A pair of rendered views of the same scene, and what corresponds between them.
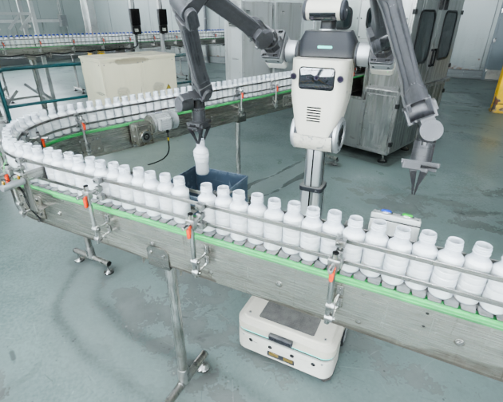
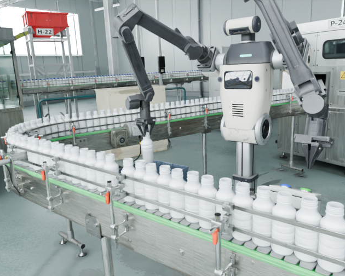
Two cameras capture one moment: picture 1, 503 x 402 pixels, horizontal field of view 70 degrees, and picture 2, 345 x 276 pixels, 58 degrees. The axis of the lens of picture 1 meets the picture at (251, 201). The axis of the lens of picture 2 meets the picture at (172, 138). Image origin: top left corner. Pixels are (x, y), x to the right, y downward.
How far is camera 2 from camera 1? 0.32 m
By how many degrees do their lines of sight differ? 19
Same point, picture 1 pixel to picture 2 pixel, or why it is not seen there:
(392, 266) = (277, 233)
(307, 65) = (230, 69)
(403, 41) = (281, 31)
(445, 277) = (328, 245)
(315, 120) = (240, 115)
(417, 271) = (301, 239)
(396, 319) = not seen: outside the picture
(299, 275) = (196, 242)
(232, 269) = (145, 236)
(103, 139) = (88, 141)
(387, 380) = not seen: outside the picture
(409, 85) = (293, 68)
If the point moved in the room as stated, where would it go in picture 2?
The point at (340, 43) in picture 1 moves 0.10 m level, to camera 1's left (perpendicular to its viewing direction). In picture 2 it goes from (258, 51) to (235, 52)
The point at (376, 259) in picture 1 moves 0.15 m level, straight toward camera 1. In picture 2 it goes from (263, 226) to (240, 254)
